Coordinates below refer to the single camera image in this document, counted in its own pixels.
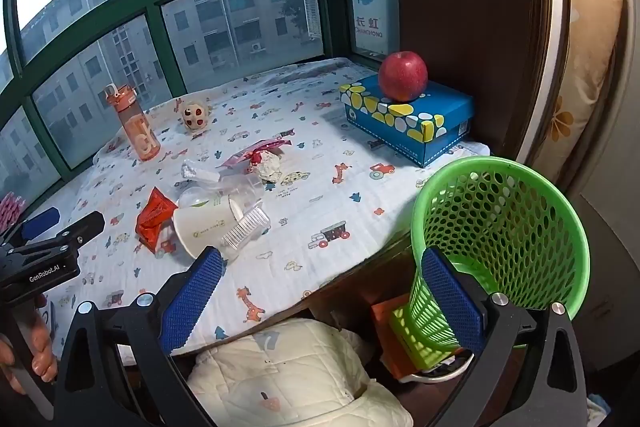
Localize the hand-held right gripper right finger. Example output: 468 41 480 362
420 248 588 427

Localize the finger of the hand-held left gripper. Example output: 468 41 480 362
0 207 61 253
55 211 106 253

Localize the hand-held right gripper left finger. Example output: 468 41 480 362
52 247 226 427

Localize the red snack wrapper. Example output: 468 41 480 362
136 187 179 253

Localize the white paper cup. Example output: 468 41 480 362
171 194 251 260

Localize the small clear plastic cup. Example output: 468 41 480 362
220 199 271 253

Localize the green mesh basket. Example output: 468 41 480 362
390 155 591 370

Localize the clear plastic wrapper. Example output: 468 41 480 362
181 159 221 184

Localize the pink snack wrapper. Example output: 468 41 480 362
216 139 292 170

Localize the person's left hand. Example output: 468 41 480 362
0 302 58 395

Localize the pink patterned cloth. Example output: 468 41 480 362
0 192 26 233

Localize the orange box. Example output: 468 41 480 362
371 293 426 380

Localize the orange water bottle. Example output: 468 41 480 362
103 83 162 162

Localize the large clear plastic cup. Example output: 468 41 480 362
220 179 263 208

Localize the white quilted jacket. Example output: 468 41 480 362
187 318 413 427

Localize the crumpled paper ball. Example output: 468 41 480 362
248 150 282 182

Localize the cream spotted plush toy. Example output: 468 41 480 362
180 99 211 132

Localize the blue spotted cardboard box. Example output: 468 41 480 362
340 74 476 168

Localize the printed blanket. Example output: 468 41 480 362
45 57 493 368

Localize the red apple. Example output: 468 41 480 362
378 51 429 102

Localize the beige floral curtain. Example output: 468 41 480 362
515 0 626 198

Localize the window sticker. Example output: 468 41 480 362
348 0 387 55

